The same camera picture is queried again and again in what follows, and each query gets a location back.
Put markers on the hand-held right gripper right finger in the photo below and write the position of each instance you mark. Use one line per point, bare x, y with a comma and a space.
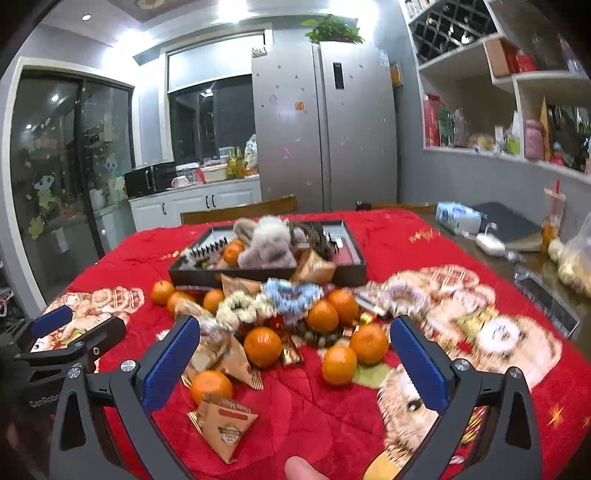
422, 364

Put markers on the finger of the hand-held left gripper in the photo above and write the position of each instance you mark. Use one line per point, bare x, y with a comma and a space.
101, 334
51, 321

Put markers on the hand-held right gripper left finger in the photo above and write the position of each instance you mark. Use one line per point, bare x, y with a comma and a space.
171, 364

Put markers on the dark shallow box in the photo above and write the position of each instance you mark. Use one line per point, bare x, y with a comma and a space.
194, 277

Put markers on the group of mandarins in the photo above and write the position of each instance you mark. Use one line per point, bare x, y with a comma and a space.
263, 346

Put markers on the black toothed hair claw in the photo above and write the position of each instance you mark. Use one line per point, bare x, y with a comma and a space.
205, 254

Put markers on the mandarin orange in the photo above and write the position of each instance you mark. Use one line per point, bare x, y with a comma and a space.
233, 253

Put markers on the brown triangular snack packet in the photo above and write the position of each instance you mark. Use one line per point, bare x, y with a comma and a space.
316, 267
226, 427
189, 308
238, 284
238, 364

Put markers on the wooden desktop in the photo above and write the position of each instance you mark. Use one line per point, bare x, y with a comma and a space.
503, 277

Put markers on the person's right hand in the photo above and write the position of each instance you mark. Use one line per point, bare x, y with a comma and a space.
304, 468

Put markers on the purple ruffled scrunchie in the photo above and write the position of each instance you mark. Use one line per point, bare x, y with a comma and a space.
401, 295

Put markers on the gold foil candy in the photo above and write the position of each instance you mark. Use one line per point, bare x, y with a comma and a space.
365, 318

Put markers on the cream ruffled scrunchie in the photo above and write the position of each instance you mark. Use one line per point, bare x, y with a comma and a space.
235, 310

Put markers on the brown knit scrunchie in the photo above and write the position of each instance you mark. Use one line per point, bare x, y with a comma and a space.
314, 339

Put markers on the red printed blanket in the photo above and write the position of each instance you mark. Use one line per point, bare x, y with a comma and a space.
300, 415

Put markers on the blue knit scrunchie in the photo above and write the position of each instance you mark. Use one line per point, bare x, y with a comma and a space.
286, 295

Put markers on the sliding glass door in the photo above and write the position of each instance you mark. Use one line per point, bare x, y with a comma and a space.
69, 184

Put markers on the dark glossy rectangular case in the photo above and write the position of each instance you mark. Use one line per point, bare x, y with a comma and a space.
547, 300

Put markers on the small silver object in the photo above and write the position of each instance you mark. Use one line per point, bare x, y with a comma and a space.
515, 256

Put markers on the blue tissue pack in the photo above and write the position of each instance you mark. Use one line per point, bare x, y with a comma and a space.
457, 218

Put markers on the wooden chair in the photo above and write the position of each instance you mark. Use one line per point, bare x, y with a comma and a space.
401, 207
240, 211

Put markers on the black microwave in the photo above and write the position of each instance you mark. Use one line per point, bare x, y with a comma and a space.
147, 181

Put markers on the black laptop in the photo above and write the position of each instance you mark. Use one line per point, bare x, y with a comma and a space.
512, 224

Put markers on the white mug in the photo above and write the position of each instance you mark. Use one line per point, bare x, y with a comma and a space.
180, 181

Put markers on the plastic bag of food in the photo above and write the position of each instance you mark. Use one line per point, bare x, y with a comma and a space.
575, 263

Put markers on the white food tub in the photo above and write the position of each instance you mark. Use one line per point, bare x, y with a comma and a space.
214, 174

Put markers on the drink cup with straw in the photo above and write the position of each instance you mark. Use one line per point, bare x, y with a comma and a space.
554, 217

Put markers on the yellow drink bottle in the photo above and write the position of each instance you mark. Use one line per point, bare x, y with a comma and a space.
230, 164
239, 164

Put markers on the white plastic bag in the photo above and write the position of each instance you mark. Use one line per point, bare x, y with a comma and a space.
251, 157

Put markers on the bread packet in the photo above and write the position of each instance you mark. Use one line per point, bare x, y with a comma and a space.
481, 141

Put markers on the kitchen window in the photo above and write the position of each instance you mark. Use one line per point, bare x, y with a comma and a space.
207, 124

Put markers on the green bottle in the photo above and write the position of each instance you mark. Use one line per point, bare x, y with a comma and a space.
446, 129

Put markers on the green box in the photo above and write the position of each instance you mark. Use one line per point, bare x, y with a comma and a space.
513, 144

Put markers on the clear glass bottle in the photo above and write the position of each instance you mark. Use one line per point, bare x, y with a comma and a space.
461, 129

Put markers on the red box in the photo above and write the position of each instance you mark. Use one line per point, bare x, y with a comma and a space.
432, 122

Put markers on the silver refrigerator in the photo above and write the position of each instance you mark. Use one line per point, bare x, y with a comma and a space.
323, 138

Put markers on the pink thermos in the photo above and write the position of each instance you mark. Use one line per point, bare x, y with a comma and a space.
534, 141

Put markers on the cardboard box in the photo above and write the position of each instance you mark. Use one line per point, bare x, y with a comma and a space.
498, 57

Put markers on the red jar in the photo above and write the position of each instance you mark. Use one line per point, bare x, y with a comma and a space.
525, 61

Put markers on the potted plant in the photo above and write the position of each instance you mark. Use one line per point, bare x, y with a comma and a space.
332, 30

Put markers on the white wall shelf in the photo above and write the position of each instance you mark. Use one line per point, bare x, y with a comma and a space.
461, 154

